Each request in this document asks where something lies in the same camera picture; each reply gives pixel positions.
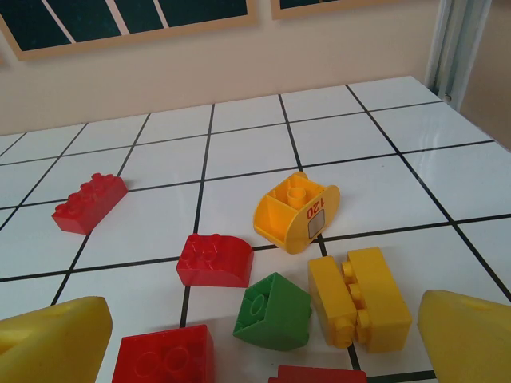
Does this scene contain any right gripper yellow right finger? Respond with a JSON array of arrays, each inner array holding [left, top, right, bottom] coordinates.
[[417, 290, 511, 383]]

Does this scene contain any aluminium corner post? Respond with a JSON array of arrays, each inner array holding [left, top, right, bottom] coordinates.
[[425, 0, 511, 116]]

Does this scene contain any red long lego brick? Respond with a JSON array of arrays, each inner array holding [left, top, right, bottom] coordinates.
[[51, 172, 129, 236]]

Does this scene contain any dark wall panel beige circle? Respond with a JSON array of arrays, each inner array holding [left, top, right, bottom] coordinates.
[[271, 0, 442, 21]]

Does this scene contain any red square lego brick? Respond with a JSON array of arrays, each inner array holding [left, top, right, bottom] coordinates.
[[111, 323, 215, 383]]

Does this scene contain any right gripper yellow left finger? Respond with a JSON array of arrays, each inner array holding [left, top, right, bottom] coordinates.
[[0, 295, 113, 383]]

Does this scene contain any yellow rounded lego brick 120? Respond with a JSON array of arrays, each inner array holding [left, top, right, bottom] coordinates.
[[252, 171, 342, 256]]

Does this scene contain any yellow long lego brick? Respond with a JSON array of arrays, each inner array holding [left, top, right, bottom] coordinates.
[[340, 247, 414, 354]]

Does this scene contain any red curved lego brick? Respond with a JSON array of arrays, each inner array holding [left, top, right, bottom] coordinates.
[[176, 233, 255, 289]]

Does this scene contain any yellow small lego brick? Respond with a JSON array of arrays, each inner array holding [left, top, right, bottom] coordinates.
[[307, 255, 359, 347]]

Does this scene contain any green sloped lego brick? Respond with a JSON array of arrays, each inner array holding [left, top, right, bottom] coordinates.
[[232, 271, 313, 353]]

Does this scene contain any dark flower wall panel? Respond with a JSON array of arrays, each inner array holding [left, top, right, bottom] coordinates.
[[0, 0, 260, 61]]

